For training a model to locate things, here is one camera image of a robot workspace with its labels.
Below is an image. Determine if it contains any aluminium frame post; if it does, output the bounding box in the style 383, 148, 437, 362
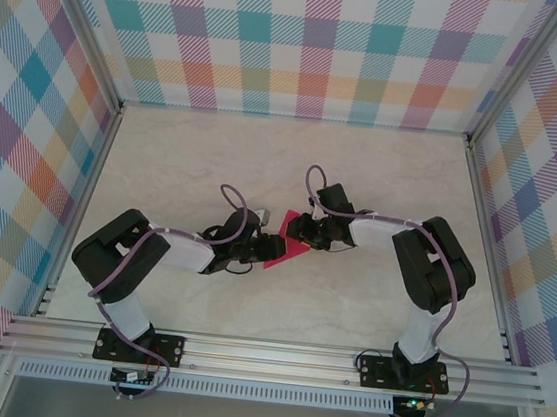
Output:
21, 0, 137, 114
464, 0, 557, 159

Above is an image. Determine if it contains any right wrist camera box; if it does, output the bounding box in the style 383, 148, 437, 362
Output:
309, 199, 329, 223

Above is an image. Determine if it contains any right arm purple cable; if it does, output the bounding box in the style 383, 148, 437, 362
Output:
277, 162, 494, 417

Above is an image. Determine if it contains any aluminium side rail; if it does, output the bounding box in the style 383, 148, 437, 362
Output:
442, 138, 543, 366
33, 95, 126, 325

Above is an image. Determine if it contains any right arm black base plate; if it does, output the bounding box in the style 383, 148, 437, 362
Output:
355, 353, 453, 398

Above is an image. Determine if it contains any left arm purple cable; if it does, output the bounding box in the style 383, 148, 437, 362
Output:
77, 170, 257, 410

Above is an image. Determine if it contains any pink square cloth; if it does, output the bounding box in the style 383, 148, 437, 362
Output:
260, 206, 315, 276

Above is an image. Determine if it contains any slotted grey cable duct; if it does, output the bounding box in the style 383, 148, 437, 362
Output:
12, 354, 402, 417

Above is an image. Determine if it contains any black controller board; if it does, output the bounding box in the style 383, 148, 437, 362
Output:
109, 365, 156, 388

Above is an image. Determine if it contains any controller board with green light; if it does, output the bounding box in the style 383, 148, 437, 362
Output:
395, 393, 434, 417

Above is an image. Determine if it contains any aluminium mounting rail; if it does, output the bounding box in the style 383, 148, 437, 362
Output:
0, 306, 551, 415

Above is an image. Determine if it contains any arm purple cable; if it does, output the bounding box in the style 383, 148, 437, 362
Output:
77, 170, 257, 410
277, 162, 494, 417

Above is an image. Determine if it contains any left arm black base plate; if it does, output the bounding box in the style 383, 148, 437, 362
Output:
91, 326, 188, 371

